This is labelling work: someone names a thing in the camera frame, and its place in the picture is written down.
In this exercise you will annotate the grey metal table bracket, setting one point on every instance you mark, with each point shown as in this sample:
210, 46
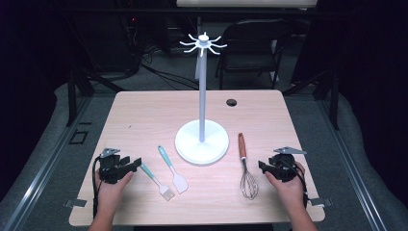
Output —
75, 202
320, 202

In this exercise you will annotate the grey metal floor rail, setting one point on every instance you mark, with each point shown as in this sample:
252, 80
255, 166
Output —
48, 166
352, 166

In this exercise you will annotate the person's right hand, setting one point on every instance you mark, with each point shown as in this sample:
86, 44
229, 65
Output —
290, 192

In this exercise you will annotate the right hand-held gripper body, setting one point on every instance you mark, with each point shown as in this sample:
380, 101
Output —
284, 166

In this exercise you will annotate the black metal stand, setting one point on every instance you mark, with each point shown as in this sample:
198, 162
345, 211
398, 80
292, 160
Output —
335, 102
72, 96

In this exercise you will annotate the black folding chair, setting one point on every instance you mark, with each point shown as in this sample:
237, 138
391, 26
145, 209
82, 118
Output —
250, 41

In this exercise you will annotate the person's left hand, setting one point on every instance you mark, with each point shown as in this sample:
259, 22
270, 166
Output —
110, 192

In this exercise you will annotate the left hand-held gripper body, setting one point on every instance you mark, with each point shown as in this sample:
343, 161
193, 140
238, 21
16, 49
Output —
110, 168

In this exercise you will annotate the white utensil rack stand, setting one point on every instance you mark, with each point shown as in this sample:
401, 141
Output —
202, 150

